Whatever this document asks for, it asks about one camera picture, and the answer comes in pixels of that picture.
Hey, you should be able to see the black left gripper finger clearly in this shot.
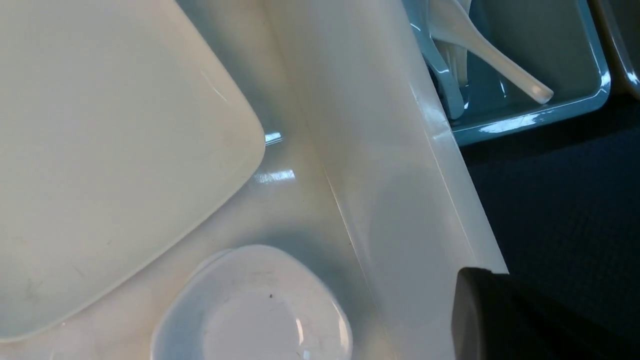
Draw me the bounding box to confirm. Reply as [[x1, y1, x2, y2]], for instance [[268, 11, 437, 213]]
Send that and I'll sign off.
[[451, 268, 640, 360]]

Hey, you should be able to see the white square small bowl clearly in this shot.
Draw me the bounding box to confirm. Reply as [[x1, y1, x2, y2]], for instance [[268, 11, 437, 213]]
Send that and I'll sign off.
[[150, 244, 354, 360]]

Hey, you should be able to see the white ceramic soup spoon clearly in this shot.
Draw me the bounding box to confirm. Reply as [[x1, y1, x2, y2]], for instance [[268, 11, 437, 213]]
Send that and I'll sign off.
[[428, 0, 554, 105]]

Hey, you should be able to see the white square rice plate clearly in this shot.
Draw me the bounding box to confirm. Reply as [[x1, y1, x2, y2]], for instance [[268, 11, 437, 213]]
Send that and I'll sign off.
[[0, 0, 266, 343]]

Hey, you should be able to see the black plastic serving tray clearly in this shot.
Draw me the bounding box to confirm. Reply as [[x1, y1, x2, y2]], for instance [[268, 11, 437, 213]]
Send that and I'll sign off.
[[460, 95, 640, 346]]

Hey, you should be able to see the large white plastic bin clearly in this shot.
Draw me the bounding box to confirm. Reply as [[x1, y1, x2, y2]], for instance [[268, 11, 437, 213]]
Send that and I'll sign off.
[[1, 0, 507, 360]]

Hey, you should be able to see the teal plastic bin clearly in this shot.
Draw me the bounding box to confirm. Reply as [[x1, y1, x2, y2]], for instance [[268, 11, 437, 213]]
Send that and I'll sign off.
[[431, 0, 611, 146]]

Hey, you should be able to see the white spoon front centre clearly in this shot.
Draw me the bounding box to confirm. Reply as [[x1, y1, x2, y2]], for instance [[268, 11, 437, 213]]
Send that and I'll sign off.
[[402, 0, 464, 120]]

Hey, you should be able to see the brown plastic bin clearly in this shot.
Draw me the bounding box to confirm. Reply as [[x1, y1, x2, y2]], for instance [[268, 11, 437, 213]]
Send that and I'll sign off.
[[588, 0, 640, 101]]

